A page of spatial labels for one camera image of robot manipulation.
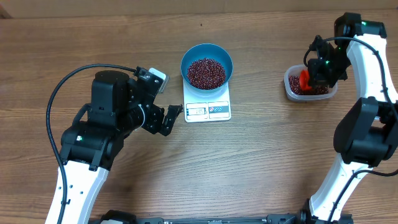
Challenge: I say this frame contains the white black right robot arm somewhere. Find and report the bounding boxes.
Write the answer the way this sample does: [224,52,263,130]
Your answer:
[296,12,397,223]

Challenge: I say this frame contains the red plastic measuring scoop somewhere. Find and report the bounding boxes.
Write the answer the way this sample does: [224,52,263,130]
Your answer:
[299,70,312,91]

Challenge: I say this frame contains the white digital kitchen scale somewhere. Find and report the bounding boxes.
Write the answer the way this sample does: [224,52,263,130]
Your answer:
[183,81,232,123]

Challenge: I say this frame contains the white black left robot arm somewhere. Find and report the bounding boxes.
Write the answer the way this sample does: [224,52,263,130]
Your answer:
[46,67,183,223]

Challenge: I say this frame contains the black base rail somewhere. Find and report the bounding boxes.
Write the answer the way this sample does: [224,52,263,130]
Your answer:
[88,207,354,224]

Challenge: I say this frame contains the blue plastic bowl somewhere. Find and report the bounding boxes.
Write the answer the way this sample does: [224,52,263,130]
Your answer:
[180,43,234,90]

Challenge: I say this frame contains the red adzuki beans in bowl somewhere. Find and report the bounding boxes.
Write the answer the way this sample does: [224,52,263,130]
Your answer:
[187,58,226,90]

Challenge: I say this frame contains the clear plastic bean container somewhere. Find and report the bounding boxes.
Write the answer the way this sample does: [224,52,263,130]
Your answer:
[284,64,338,102]

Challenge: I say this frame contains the red adzuki beans in container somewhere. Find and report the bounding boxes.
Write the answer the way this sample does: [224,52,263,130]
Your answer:
[289,76,329,95]

